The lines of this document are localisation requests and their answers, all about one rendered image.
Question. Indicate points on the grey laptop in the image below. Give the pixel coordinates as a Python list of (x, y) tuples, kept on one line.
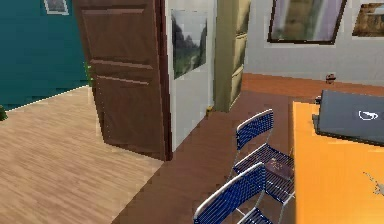
[(350, 116)]

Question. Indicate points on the small dark brown object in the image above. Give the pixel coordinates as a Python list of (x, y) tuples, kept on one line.
[(330, 78)]

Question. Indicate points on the brown wooden room door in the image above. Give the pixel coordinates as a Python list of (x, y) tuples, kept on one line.
[(123, 76)]

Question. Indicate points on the dark landscape wall picture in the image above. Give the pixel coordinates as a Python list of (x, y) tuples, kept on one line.
[(188, 43)]

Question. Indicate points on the dark purple book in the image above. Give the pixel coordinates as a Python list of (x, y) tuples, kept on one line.
[(279, 168)]

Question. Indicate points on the green house plant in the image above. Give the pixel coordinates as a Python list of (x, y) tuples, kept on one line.
[(2, 113), (88, 73)]

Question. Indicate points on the small white framed picture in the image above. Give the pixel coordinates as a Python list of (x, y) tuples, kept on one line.
[(56, 6)]

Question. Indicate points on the brown landscape wall picture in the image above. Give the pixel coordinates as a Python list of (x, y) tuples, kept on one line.
[(370, 21)]

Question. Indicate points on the small yellow object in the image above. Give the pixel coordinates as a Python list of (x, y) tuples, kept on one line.
[(209, 109)]

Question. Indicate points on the blue mesh folding chair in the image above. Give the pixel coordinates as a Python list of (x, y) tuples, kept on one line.
[(258, 146), (233, 196)]

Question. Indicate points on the orange table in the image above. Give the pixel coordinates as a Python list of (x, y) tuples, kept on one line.
[(333, 173)]

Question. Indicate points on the dark framed wall picture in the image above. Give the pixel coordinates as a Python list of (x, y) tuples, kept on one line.
[(305, 20)]

